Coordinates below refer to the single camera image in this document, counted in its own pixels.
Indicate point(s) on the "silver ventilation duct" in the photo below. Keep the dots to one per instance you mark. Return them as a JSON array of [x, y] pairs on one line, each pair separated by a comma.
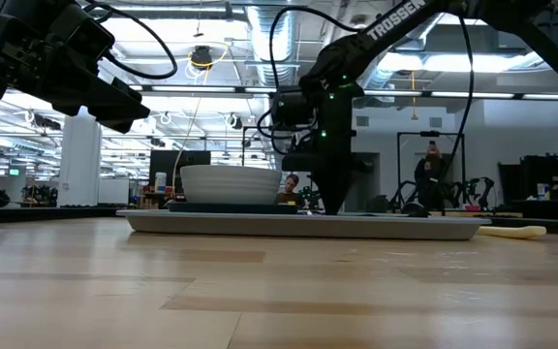
[[381, 72]]

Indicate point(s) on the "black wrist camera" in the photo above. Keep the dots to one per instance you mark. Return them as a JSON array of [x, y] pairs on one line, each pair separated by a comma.
[[85, 34], [291, 109]]

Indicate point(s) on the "person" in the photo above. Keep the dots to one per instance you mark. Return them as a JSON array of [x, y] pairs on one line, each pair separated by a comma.
[[431, 169], [291, 186]]

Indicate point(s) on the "black background robot arm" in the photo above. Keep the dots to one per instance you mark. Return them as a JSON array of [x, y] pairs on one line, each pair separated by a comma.
[[310, 198], [482, 191]]

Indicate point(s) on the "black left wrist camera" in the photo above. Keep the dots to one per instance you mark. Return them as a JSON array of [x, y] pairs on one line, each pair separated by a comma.
[[85, 34]]

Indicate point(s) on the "grey serving tray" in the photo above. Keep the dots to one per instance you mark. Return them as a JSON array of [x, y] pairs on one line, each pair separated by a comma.
[[284, 227]]

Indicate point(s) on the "white cabinet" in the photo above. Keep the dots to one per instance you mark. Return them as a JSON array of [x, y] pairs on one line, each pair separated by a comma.
[[113, 191]]

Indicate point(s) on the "white pillar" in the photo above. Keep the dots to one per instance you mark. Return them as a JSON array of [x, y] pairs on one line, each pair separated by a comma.
[[79, 160]]

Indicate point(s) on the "white ribbed bowl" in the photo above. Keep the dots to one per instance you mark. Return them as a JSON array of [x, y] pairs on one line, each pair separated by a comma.
[[230, 186]]

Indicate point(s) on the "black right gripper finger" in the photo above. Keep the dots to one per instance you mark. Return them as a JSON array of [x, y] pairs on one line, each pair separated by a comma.
[[335, 191]]

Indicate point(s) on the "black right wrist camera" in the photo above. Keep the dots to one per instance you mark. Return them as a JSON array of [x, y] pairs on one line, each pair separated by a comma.
[[291, 109]]

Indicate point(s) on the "dark navy plate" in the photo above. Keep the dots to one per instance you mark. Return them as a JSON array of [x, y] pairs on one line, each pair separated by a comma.
[[230, 208]]

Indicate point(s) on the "wall vent grille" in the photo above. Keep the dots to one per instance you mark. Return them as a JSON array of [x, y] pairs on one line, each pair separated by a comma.
[[435, 122], [362, 121]]

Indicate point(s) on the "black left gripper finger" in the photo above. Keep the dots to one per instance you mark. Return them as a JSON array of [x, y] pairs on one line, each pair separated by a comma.
[[126, 99], [109, 116]]

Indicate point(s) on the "black metal frame stand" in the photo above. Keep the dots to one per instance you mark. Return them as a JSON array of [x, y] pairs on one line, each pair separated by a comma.
[[255, 127], [405, 133]]

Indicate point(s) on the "yellow hanging pendant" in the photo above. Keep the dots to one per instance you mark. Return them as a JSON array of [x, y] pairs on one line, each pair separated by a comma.
[[414, 116]]

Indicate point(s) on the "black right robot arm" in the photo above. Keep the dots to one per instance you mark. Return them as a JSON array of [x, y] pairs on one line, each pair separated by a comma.
[[395, 14]]

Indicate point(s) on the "black monitor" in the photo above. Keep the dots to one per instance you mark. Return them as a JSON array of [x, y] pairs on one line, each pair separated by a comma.
[[167, 165]]

